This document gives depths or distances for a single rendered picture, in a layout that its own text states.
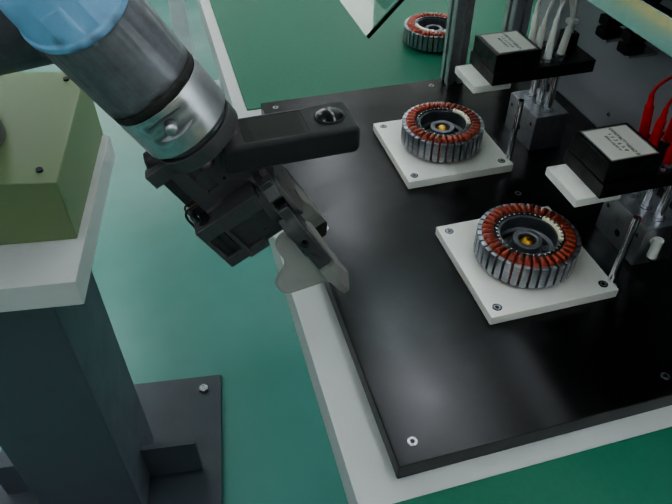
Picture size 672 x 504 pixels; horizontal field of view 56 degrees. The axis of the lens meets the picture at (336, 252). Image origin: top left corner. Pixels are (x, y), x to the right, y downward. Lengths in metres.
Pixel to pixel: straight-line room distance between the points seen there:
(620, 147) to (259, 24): 0.84
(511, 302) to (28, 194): 0.56
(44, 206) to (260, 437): 0.84
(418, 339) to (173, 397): 0.99
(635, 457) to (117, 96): 0.53
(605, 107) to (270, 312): 1.04
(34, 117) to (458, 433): 0.65
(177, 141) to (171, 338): 1.25
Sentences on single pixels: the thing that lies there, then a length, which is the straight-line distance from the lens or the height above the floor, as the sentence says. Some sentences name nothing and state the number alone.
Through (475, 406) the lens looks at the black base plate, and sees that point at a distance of 0.61.
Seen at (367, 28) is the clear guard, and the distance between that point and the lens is 0.66.
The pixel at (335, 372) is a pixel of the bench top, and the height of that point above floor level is 0.75.
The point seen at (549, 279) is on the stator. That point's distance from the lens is 0.70.
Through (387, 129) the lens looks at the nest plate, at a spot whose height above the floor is 0.78.
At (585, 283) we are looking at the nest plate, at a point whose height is 0.78.
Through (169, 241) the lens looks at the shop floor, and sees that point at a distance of 1.97.
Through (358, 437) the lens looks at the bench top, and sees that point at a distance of 0.61.
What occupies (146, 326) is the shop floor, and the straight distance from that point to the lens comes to 1.74.
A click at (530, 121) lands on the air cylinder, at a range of 0.93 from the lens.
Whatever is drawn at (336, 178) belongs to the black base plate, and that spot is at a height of 0.77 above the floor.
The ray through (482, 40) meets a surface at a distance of 0.88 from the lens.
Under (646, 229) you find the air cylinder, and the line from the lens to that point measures 0.76.
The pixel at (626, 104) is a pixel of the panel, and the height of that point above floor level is 0.83.
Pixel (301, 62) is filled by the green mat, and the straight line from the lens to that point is 1.19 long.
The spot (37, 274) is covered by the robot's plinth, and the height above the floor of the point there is 0.75.
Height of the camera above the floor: 1.27
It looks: 43 degrees down
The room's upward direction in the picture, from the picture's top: straight up
